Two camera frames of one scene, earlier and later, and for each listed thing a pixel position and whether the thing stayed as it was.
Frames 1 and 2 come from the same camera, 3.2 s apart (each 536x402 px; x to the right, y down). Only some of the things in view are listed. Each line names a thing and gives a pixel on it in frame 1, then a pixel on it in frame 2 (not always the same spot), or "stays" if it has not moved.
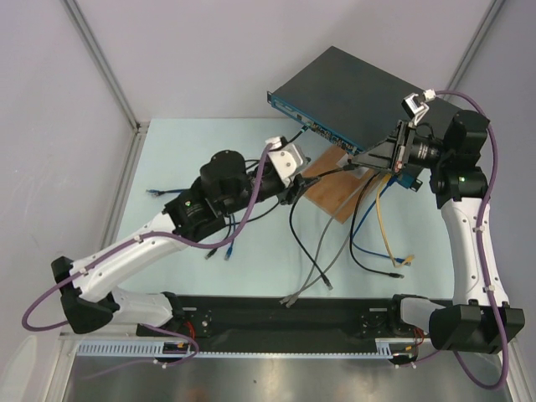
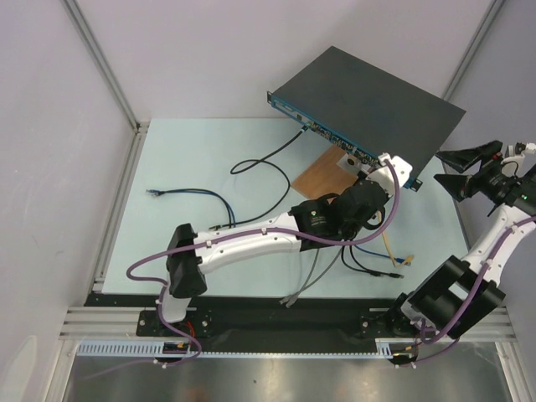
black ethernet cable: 291,203 to 373,273
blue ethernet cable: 156,193 stays
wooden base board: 332,187 stays
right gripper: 399,147 to 475,174
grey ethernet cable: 319,246 stays
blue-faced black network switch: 351,105 stays
